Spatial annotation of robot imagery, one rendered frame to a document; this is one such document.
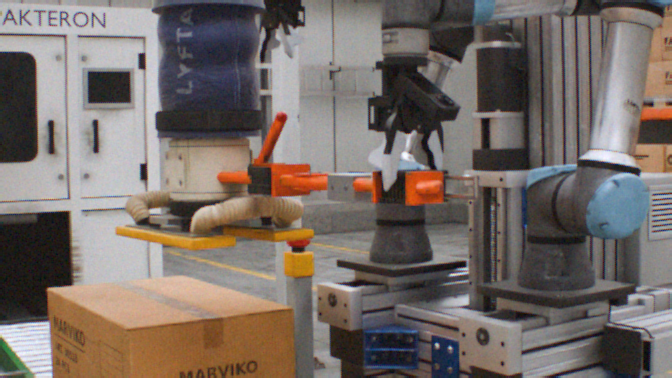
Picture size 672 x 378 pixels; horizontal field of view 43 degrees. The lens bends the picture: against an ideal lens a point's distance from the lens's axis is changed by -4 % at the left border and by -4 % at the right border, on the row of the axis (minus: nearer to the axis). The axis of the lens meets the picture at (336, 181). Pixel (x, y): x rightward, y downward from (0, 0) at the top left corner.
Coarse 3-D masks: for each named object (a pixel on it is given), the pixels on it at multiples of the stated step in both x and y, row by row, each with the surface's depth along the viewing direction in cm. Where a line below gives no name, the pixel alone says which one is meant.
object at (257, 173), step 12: (252, 168) 164; (264, 168) 161; (276, 168) 160; (288, 168) 162; (300, 168) 164; (252, 180) 166; (264, 180) 163; (276, 180) 161; (252, 192) 164; (264, 192) 161; (276, 192) 161; (288, 192) 162; (300, 192) 164
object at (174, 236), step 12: (120, 228) 188; (132, 228) 185; (144, 228) 182; (156, 228) 180; (168, 228) 180; (180, 228) 180; (144, 240) 179; (156, 240) 175; (168, 240) 171; (180, 240) 167; (192, 240) 164; (204, 240) 166; (216, 240) 167; (228, 240) 169
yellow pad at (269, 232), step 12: (264, 216) 185; (228, 228) 189; (240, 228) 186; (252, 228) 184; (264, 228) 181; (276, 228) 179; (288, 228) 181; (300, 228) 183; (264, 240) 179; (276, 240) 176; (288, 240) 178
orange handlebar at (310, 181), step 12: (228, 180) 174; (240, 180) 171; (288, 180) 159; (300, 180) 156; (312, 180) 153; (324, 180) 151; (360, 180) 144; (372, 180) 142; (432, 180) 135; (420, 192) 134; (432, 192) 134
